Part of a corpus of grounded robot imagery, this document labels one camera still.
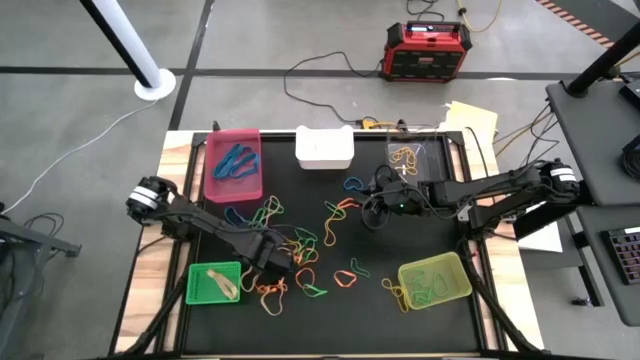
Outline white pole with round base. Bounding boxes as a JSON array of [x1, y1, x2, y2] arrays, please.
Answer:
[[97, 0, 177, 102]]

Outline yellow floor cable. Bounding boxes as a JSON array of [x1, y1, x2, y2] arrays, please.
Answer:
[[455, 0, 504, 34]]

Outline thin blue rubber band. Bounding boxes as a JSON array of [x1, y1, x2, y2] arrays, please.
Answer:
[[212, 143, 245, 181]]

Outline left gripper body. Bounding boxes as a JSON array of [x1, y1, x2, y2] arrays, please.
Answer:
[[239, 229, 294, 276]]

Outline black floor cable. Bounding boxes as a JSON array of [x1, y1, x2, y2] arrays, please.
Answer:
[[22, 212, 66, 236], [405, 0, 447, 22]]

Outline black desk device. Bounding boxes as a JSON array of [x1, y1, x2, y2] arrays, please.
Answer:
[[618, 78, 640, 109]]

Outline white paper sheet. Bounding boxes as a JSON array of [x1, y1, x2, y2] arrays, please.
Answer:
[[517, 219, 565, 254]]

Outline pink plastic basket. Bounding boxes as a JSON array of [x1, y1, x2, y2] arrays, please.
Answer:
[[202, 127, 265, 205]]

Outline black stand pole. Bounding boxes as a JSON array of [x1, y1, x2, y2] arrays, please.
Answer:
[[566, 22, 640, 99]]

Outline grey desk with keyboard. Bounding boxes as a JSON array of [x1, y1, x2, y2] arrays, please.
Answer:
[[574, 204, 640, 327]]

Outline yellow plastic basket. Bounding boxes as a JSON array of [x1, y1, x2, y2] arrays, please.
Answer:
[[396, 251, 474, 311]]

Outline wide cream rubber band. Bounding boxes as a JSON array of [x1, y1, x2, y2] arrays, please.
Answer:
[[257, 287, 287, 318], [238, 265, 258, 294], [205, 268, 241, 302]]

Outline pile of mixed rubber bands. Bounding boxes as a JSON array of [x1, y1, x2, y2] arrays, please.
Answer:
[[260, 194, 285, 217]]

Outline white floor cable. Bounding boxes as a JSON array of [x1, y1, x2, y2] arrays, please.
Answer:
[[2, 98, 161, 214]]

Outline striped hazard floor tape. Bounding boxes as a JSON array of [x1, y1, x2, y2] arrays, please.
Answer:
[[534, 0, 617, 50]]

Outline red black power station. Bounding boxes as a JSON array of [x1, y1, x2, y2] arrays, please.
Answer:
[[378, 19, 474, 84]]

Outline green plastic basket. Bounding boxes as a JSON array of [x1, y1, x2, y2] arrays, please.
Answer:
[[184, 260, 243, 306]]

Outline black power cable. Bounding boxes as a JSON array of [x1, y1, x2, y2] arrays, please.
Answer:
[[283, 50, 386, 125]]

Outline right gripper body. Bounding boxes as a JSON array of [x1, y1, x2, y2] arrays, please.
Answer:
[[374, 179, 433, 218]]

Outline black backlit keyboard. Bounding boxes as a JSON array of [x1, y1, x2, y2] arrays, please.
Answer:
[[601, 225, 640, 286]]

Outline clear plastic basket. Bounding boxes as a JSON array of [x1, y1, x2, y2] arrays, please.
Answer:
[[383, 130, 449, 194]]

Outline yellow rubber band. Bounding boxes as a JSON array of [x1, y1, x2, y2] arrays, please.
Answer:
[[388, 145, 414, 167], [380, 277, 410, 314], [322, 199, 350, 248], [397, 148, 420, 178], [389, 147, 419, 177]]

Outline yellow paper folder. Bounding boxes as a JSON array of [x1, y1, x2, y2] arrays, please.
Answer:
[[443, 100, 500, 140]]

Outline green rubber band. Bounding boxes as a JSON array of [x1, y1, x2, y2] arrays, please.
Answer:
[[293, 227, 320, 251], [323, 200, 347, 220], [422, 272, 451, 301], [248, 202, 275, 227], [403, 269, 432, 307], [301, 282, 329, 299], [349, 257, 372, 280]]

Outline black metal table frame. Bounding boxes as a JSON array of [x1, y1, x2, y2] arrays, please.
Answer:
[[107, 128, 546, 360]]

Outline black cable bundle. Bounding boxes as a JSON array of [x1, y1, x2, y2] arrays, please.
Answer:
[[494, 102, 561, 171]]

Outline coiled black cable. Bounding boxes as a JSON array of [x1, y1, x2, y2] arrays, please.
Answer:
[[619, 133, 640, 184]]

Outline black table mat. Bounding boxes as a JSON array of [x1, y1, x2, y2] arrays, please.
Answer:
[[180, 132, 482, 354]]

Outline white plastic basket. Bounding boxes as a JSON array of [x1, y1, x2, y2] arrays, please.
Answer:
[[293, 124, 356, 171]]

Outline wide blue rubber band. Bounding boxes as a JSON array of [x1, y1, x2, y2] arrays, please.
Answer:
[[227, 148, 256, 180], [234, 151, 262, 180], [223, 205, 252, 229]]

